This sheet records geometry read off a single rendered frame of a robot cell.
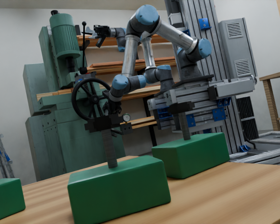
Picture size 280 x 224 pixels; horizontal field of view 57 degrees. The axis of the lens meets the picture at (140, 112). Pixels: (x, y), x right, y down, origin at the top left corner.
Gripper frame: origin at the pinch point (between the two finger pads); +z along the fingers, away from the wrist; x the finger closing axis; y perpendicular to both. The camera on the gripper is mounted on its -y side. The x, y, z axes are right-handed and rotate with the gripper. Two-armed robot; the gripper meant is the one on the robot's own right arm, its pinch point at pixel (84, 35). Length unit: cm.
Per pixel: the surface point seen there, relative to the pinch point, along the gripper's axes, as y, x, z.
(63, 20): 9.6, -5.9, 13.6
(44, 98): -31, 34, 39
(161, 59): -87, -152, -197
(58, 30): 2.7, -4.0, 18.2
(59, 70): -26.2, -0.7, 19.4
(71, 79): -27.2, 17.0, 15.7
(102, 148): -62, 58, 8
